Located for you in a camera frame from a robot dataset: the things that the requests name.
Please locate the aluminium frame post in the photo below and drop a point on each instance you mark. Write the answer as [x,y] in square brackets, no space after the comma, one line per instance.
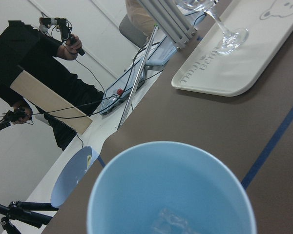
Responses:
[170,20]

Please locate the blue teach pendant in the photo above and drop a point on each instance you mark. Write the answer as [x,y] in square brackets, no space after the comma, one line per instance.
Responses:
[120,90]
[162,53]

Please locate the cream bear tray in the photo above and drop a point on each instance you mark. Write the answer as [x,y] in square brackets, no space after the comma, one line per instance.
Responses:
[269,23]

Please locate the black tripod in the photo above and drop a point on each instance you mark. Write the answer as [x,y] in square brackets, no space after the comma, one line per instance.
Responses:
[25,212]

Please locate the blue bowl off table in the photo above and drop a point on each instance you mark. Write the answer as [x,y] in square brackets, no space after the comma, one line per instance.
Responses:
[71,175]

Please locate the seated person beige shirt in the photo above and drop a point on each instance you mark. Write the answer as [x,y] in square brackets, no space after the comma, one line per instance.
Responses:
[140,18]

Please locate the light blue plastic cup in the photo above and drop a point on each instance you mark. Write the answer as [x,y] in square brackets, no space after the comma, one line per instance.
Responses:
[168,187]

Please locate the clear wine glass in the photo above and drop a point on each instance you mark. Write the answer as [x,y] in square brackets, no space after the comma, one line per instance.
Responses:
[231,40]

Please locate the long metal rod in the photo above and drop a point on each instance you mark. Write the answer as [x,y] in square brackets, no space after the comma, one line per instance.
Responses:
[137,78]

